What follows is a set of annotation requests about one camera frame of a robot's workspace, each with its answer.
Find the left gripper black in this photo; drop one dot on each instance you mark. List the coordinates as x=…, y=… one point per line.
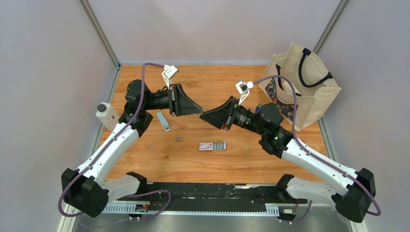
x=180, y=104

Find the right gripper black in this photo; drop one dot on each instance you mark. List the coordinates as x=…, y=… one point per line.
x=220, y=117

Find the light blue small stapler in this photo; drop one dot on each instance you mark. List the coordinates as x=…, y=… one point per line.
x=164, y=123

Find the red white staple box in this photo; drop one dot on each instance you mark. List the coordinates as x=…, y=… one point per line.
x=212, y=146

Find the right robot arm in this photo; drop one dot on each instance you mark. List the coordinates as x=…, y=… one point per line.
x=350, y=191

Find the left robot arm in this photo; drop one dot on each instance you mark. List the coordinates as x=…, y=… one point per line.
x=86, y=187

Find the white bottle black cap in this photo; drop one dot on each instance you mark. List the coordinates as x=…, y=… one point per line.
x=107, y=115

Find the canvas tote bag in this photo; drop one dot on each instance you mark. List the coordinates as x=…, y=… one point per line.
x=306, y=88

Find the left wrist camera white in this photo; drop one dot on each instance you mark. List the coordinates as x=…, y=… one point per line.
x=168, y=72

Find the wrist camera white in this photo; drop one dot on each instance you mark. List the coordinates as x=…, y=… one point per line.
x=244, y=90
x=168, y=72

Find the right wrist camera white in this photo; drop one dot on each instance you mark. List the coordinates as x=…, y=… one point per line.
x=244, y=90

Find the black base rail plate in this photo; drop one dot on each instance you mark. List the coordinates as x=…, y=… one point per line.
x=216, y=197

